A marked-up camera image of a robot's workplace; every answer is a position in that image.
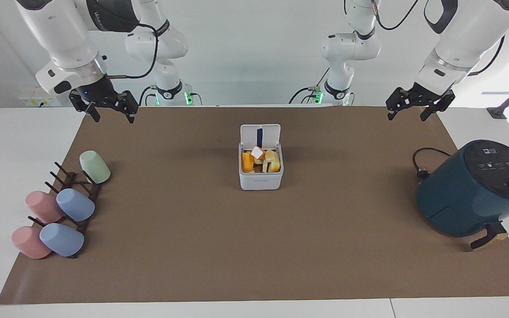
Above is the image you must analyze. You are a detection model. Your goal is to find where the dark wooden cup rack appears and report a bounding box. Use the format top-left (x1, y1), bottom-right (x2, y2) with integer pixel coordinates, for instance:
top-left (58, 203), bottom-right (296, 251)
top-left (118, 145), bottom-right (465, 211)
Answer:
top-left (28, 161), bottom-right (103, 259)

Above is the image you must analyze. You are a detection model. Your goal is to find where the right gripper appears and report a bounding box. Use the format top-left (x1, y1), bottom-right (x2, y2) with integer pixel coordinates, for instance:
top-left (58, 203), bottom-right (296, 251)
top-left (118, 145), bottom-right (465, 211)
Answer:
top-left (68, 74), bottom-right (140, 125)

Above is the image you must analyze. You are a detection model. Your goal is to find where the black air fryer power cord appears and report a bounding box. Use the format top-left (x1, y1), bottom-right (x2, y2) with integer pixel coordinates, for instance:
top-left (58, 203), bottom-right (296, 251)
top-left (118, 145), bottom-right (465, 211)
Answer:
top-left (412, 147), bottom-right (452, 179)

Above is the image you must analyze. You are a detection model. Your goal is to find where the yellow peel piece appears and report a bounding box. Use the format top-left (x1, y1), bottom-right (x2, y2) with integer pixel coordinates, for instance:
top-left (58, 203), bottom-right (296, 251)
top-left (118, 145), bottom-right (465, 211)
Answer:
top-left (262, 150), bottom-right (281, 173)

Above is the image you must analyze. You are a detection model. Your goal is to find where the white wall socket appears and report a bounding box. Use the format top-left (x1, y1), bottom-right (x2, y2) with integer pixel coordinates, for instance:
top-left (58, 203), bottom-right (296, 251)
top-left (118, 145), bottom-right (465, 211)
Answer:
top-left (18, 87), bottom-right (57, 108)

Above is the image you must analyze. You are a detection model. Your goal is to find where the pink plastic cup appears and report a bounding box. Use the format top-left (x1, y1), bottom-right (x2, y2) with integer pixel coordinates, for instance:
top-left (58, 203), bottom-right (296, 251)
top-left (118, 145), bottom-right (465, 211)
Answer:
top-left (25, 190), bottom-right (65, 224)
top-left (11, 226), bottom-right (52, 260)

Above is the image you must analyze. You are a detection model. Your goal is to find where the teal air fryer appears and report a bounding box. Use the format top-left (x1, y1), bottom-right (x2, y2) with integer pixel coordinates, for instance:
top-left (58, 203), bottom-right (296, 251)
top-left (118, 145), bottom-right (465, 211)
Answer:
top-left (416, 139), bottom-right (509, 251)

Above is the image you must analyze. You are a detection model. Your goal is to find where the black cable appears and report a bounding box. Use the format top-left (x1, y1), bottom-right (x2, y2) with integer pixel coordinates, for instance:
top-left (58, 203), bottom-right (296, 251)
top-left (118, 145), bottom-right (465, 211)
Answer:
top-left (106, 22), bottom-right (160, 80)
top-left (138, 85), bottom-right (157, 107)
top-left (371, 0), bottom-right (420, 31)
top-left (288, 67), bottom-right (331, 105)
top-left (467, 34), bottom-right (505, 77)

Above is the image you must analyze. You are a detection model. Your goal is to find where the blue plastic cup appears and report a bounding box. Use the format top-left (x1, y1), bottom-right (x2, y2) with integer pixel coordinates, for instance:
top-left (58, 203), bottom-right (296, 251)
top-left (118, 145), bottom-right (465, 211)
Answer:
top-left (56, 188), bottom-right (96, 222)
top-left (39, 223), bottom-right (85, 257)

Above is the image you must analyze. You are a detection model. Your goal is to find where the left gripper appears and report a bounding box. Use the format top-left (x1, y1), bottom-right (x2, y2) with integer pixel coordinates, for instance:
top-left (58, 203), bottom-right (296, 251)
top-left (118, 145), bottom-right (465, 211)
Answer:
top-left (385, 81), bottom-right (456, 122)

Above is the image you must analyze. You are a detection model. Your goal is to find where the green plastic cup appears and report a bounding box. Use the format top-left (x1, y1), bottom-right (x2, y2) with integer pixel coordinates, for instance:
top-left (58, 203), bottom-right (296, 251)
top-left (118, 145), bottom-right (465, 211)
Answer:
top-left (79, 150), bottom-right (111, 185)

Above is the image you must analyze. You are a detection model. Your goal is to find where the white open storage box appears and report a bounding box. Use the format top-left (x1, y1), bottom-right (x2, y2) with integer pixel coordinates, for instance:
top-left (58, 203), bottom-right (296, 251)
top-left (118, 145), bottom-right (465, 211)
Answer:
top-left (238, 124), bottom-right (285, 191)

